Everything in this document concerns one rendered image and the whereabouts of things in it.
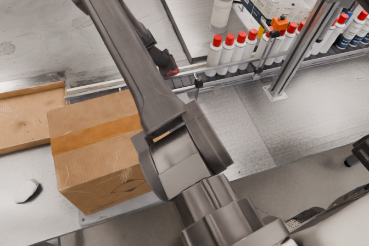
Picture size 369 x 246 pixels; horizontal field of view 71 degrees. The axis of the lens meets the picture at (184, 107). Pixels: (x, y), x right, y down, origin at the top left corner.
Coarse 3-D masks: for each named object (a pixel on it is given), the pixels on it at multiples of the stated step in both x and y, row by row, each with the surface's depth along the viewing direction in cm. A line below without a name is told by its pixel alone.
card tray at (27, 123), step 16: (0, 96) 106; (16, 96) 108; (32, 96) 109; (48, 96) 109; (0, 112) 103; (16, 112) 104; (32, 112) 105; (0, 128) 100; (16, 128) 100; (32, 128) 101; (48, 128) 101; (0, 144) 96; (16, 144) 93; (32, 144) 95
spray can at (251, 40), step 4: (252, 32) 103; (256, 32) 103; (248, 36) 105; (252, 36) 104; (248, 40) 106; (252, 40) 106; (256, 40) 107; (248, 44) 106; (252, 44) 106; (248, 48) 108; (252, 48) 108; (244, 52) 110; (248, 52) 110; (252, 52) 111; (244, 56) 112; (248, 56) 112; (244, 64) 116; (240, 68) 118; (244, 68) 118
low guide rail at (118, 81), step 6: (252, 54) 120; (186, 66) 113; (192, 66) 114; (198, 66) 115; (204, 66) 116; (96, 84) 104; (102, 84) 105; (108, 84) 106; (114, 84) 107; (66, 90) 102; (72, 90) 102; (78, 90) 103; (84, 90) 104
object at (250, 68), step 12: (336, 48) 132; (348, 48) 133; (360, 48) 133; (228, 72) 118; (240, 72) 118; (120, 84) 110; (168, 84) 112; (180, 84) 112; (192, 84) 112; (96, 96) 105
